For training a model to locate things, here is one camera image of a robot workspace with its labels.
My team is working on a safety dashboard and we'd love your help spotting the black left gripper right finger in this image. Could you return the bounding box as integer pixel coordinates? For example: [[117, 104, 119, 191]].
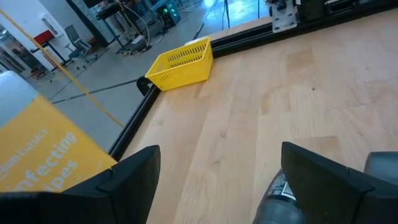
[[281, 141, 398, 224]]

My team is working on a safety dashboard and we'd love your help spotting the black corner clamp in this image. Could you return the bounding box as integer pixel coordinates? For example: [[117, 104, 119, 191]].
[[136, 76, 155, 96]]

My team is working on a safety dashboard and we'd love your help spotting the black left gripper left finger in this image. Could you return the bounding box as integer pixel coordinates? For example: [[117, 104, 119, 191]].
[[0, 145, 161, 224]]

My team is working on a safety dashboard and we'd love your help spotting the red-topped table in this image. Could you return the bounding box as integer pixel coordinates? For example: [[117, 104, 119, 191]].
[[30, 30, 74, 68]]

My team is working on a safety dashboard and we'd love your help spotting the grey office chair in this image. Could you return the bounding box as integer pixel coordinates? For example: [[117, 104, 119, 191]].
[[63, 24, 93, 60]]

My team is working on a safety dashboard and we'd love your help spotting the yellow slotted plastic basket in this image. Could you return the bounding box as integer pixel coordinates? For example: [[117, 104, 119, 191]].
[[144, 37, 214, 91]]

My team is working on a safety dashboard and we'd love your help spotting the equipment rack with green lights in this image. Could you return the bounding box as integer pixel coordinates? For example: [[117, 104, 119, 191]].
[[93, 0, 183, 57]]

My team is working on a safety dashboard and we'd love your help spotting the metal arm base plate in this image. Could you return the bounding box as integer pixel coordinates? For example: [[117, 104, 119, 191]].
[[271, 0, 299, 34]]

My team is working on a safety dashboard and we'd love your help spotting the yellow disinfecting wipes canister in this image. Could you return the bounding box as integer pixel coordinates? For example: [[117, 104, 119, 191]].
[[0, 70, 118, 193]]

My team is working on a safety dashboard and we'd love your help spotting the black aluminium table frame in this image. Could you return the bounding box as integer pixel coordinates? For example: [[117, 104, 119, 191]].
[[108, 2, 398, 162]]

